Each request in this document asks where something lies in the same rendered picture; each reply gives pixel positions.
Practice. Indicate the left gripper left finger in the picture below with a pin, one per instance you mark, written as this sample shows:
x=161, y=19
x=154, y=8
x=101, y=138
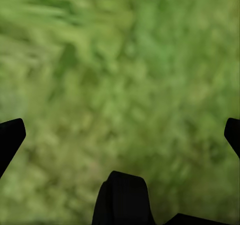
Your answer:
x=12, y=134

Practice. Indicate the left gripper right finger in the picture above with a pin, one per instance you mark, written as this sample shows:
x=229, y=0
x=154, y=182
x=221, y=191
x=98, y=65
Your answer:
x=232, y=134

